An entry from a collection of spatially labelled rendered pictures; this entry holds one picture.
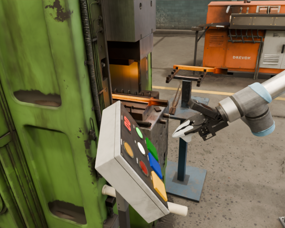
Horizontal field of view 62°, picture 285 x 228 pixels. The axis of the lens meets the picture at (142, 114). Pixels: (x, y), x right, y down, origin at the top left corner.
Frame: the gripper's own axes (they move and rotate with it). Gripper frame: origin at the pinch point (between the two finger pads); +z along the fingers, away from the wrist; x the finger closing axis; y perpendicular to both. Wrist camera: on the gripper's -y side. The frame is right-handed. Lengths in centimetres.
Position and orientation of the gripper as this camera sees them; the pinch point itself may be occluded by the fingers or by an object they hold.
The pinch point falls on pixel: (174, 134)
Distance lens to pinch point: 94.7
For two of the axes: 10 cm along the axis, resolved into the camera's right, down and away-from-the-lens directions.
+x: -0.8, -4.7, 8.8
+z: -8.5, 4.9, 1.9
